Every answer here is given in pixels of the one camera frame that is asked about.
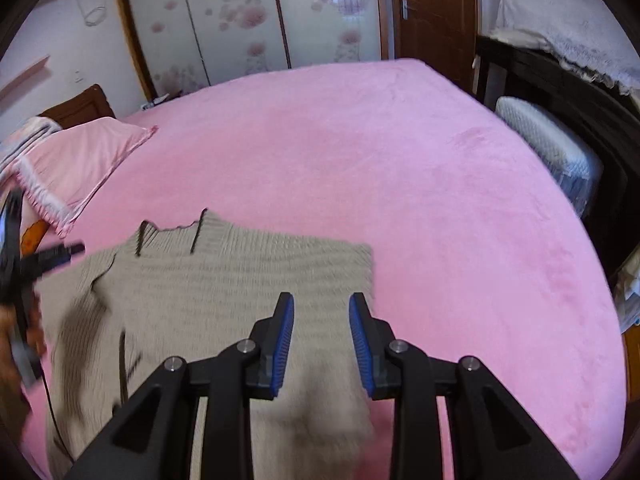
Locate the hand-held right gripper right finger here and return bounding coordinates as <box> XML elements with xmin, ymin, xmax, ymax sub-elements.
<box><xmin>348</xmin><ymin>292</ymin><xmax>581</xmax><ymax>480</ymax></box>

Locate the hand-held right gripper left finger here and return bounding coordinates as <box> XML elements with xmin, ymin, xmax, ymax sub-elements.
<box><xmin>62</xmin><ymin>291</ymin><xmax>296</xmax><ymax>480</ymax></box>

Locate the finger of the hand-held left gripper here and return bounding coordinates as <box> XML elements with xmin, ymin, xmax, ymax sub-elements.
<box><xmin>22</xmin><ymin>241</ymin><xmax>87</xmax><ymax>277</ymax></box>

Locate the beige knit sweater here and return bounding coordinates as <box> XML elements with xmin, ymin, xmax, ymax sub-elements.
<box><xmin>37</xmin><ymin>208</ymin><xmax>376</xmax><ymax>480</ymax></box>

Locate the person's left hand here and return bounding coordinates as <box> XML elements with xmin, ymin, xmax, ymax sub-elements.
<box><xmin>0</xmin><ymin>287</ymin><xmax>48</xmax><ymax>391</ymax></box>

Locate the pink ruffled pillow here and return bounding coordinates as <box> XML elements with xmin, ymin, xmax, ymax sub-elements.
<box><xmin>15</xmin><ymin>116</ymin><xmax>160</xmax><ymax>238</ymax></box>

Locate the striped pink white pillow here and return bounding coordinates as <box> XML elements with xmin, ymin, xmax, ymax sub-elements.
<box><xmin>0</xmin><ymin>116</ymin><xmax>63</xmax><ymax>186</ymax></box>

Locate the brown wooden headboard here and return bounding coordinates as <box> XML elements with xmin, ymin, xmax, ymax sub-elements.
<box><xmin>40</xmin><ymin>84</ymin><xmax>117</xmax><ymax>128</ymax></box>

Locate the pink fleece bed blanket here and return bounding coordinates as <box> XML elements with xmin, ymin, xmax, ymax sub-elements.
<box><xmin>20</xmin><ymin>57</ymin><xmax>628</xmax><ymax>480</ymax></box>

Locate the beige hanging cloth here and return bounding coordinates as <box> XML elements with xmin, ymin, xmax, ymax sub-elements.
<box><xmin>612</xmin><ymin>255</ymin><xmax>640</xmax><ymax>333</ymax></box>

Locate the white covered piano stool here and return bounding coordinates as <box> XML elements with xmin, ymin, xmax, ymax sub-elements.
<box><xmin>495</xmin><ymin>96</ymin><xmax>605</xmax><ymax>218</ymax></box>

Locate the floral sliding door wardrobe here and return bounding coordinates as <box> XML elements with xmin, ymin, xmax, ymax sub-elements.
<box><xmin>111</xmin><ymin>0</ymin><xmax>396</xmax><ymax>103</ymax></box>

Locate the brown wooden door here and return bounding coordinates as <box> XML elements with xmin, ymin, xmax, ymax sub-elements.
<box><xmin>389</xmin><ymin>0</ymin><xmax>481</xmax><ymax>93</ymax></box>

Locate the black piano with lace cover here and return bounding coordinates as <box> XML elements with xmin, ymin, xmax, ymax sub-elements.
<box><xmin>492</xmin><ymin>0</ymin><xmax>640</xmax><ymax>98</ymax></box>

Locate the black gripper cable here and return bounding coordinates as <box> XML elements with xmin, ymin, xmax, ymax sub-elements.
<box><xmin>42</xmin><ymin>355</ymin><xmax>76</xmax><ymax>461</ymax></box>

